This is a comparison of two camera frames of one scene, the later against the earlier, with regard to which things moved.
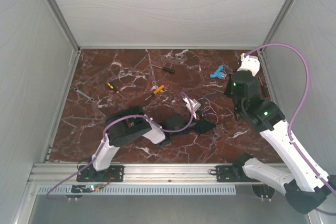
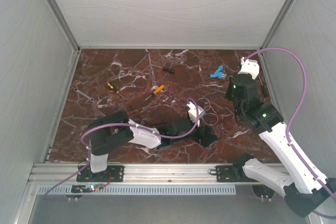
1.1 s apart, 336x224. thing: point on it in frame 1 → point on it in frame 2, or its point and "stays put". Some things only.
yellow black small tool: x=115 y=88 stays put
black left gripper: x=202 y=126 → x=206 y=140
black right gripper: x=227 y=91 stays put
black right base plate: x=232 y=173 stays put
